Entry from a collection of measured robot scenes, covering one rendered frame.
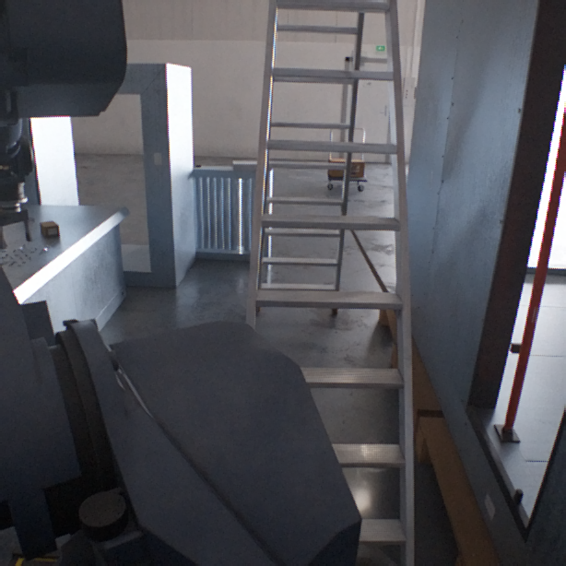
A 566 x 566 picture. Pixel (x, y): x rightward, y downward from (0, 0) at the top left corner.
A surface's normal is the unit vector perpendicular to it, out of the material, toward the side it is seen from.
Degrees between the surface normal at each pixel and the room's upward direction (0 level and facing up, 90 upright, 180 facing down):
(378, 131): 90
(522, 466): 0
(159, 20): 90
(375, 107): 90
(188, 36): 90
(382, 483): 0
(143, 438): 24
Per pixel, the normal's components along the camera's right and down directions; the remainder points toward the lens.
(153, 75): -0.06, 0.36
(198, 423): 0.18, -0.81
